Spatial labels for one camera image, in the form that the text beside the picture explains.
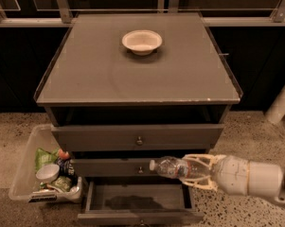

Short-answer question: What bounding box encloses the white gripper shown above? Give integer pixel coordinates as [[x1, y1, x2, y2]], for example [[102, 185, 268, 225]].
[[181, 154, 249, 196]]

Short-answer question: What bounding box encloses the clear plastic water bottle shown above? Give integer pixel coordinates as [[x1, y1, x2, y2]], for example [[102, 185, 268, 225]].
[[150, 156, 210, 180]]

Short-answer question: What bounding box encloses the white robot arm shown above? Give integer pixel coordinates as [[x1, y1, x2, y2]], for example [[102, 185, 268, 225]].
[[181, 154, 285, 209]]

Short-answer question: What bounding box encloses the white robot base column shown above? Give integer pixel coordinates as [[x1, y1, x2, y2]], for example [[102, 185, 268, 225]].
[[265, 85, 285, 124]]

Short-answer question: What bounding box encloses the grey top drawer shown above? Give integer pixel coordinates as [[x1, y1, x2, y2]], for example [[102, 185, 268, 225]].
[[51, 124, 223, 152]]

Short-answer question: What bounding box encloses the grey drawer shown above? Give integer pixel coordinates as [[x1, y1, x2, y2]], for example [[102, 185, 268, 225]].
[[51, 124, 223, 152], [78, 177, 204, 227], [71, 158, 158, 177]]

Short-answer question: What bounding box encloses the grey bottom drawer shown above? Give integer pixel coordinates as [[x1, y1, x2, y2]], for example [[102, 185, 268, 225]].
[[78, 177, 204, 227]]

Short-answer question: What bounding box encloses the grey drawer cabinet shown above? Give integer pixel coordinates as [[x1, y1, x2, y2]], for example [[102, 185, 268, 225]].
[[33, 12, 244, 187]]

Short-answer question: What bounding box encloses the grey middle drawer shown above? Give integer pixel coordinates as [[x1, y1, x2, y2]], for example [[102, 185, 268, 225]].
[[71, 158, 158, 177]]

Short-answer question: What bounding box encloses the white bowl on counter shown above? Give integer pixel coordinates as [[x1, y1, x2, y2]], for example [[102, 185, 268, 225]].
[[122, 30, 163, 56]]

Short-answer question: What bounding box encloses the dark blue snack bag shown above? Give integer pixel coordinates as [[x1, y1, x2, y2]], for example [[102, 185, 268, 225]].
[[55, 158, 78, 183]]

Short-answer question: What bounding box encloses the orange item in bin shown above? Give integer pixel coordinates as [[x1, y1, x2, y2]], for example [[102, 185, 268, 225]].
[[58, 149, 70, 160]]

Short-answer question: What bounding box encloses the green packet lower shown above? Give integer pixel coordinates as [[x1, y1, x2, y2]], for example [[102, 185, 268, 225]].
[[49, 176, 72, 193]]

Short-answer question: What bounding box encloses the small white bowl in bin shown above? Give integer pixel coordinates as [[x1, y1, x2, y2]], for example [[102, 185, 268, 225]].
[[36, 164, 60, 183]]

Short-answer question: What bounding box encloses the clear plastic storage bin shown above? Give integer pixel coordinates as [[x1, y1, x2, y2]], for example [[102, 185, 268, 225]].
[[9, 124, 82, 203]]

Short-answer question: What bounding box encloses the green snack bag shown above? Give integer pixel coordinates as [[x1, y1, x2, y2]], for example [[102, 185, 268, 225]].
[[35, 148, 59, 171]]

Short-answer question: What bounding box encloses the metal window rail frame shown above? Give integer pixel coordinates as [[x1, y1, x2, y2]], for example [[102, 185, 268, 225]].
[[0, 0, 285, 27]]

